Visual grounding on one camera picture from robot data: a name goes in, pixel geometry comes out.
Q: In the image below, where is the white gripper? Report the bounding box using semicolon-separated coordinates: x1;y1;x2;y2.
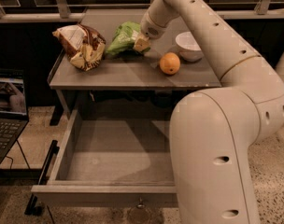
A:
133;11;166;53

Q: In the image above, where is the green rice chip bag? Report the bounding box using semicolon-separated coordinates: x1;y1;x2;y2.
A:
106;21;150;56

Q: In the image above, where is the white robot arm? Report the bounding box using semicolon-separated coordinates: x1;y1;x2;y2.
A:
141;0;284;224

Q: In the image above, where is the brown yellow chip bag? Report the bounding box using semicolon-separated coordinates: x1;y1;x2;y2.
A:
52;24;106;71

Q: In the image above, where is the open grey top drawer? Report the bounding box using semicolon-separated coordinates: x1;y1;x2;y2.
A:
32;110;178;207

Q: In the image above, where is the orange fruit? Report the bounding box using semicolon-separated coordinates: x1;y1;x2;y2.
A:
159;52;180;76

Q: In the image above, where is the grey cabinet table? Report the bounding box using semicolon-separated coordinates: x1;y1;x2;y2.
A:
47;8;222;123

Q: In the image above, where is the white bowl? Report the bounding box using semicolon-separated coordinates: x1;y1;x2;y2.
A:
176;32;204;62

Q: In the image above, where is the black laptop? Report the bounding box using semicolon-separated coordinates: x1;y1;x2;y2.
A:
0;68;29;164

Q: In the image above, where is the black laptop stand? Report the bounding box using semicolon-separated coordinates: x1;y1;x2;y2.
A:
0;103;64;217

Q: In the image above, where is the metal railing frame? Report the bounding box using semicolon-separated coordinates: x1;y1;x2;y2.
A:
0;0;284;24

